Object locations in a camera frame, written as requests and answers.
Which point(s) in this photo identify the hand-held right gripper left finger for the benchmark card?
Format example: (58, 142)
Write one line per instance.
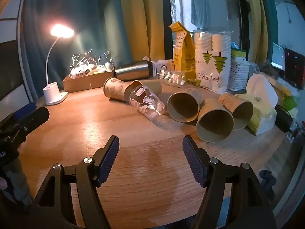
(109, 163)

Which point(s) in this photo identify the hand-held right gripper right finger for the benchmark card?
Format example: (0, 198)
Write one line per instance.
(194, 163)

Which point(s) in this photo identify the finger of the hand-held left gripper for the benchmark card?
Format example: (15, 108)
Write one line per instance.
(38, 115)
(26, 107)

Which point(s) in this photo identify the brown paper cup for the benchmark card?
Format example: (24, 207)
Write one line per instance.
(214, 126)
(153, 87)
(183, 107)
(116, 89)
(243, 114)

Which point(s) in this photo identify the clear printed plastic cup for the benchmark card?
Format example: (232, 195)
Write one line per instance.
(143, 99)

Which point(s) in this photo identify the white desk lamp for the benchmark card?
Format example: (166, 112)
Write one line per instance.
(53, 93)

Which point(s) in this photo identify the cardboard box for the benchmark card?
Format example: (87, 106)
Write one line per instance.
(81, 83)

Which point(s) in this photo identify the clear crinkly snack bag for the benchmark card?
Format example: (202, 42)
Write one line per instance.
(83, 70)

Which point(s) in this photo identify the yellow white tissue pack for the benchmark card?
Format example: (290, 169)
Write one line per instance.
(262, 119)

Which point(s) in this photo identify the bag of white paper cups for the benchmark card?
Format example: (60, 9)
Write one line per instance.
(214, 76)

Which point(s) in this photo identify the clear plastic bottle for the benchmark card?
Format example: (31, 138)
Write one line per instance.
(171, 76)

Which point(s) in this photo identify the stainless steel thermos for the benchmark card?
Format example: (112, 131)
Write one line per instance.
(133, 70)

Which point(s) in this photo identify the white plastic basket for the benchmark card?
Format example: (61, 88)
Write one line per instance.
(238, 76)

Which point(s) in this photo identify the black pouch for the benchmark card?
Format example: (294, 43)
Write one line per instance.
(283, 119)

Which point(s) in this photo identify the white plastic bag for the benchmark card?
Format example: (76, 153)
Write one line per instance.
(259, 85)

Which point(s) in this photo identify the small white box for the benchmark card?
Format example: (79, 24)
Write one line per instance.
(164, 65)

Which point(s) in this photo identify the yellow paper bag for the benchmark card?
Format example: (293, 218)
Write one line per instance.
(183, 52)

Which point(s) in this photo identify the teal curtain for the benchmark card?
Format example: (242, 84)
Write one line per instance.
(95, 16)

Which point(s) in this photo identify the green packet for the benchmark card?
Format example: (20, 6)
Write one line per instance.
(290, 101)

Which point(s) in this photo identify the computer monitor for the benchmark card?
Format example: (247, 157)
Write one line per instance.
(278, 56)

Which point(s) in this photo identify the dark screen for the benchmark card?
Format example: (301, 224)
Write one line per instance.
(295, 69)

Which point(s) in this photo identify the yellow curtain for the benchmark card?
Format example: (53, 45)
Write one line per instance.
(152, 16)
(258, 28)

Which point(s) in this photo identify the hanging grey garment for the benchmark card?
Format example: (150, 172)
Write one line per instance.
(201, 7)

